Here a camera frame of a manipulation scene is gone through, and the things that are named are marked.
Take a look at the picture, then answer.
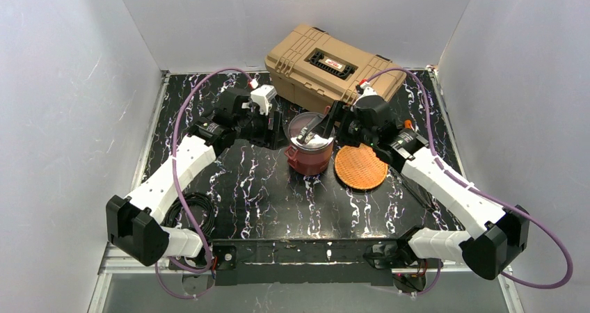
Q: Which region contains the dark transparent round lid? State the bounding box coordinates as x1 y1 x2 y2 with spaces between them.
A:
287 112 334 152

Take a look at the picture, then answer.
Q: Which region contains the red steel lunch bowl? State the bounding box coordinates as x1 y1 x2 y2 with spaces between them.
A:
284 138 334 176

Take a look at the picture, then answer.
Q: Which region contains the tan plastic toolbox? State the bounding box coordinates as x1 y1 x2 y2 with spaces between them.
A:
264 24 397 112

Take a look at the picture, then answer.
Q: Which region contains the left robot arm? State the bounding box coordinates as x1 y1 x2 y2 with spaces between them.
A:
106 85 287 266

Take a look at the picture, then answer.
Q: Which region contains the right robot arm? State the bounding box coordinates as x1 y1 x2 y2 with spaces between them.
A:
311 95 529 280

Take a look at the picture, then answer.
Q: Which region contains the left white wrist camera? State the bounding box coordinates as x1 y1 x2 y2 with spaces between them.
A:
249 79 277 115

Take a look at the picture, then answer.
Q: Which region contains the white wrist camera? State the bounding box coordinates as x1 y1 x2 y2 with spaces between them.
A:
249 79 277 115
355 80 378 103

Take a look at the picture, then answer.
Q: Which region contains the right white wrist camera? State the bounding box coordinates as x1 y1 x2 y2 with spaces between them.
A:
355 80 378 103

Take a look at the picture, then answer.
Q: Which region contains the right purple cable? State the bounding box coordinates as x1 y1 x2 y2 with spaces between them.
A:
361 67 574 297

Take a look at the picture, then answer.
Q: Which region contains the coiled black cable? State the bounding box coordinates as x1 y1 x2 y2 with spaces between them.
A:
164 191 216 238

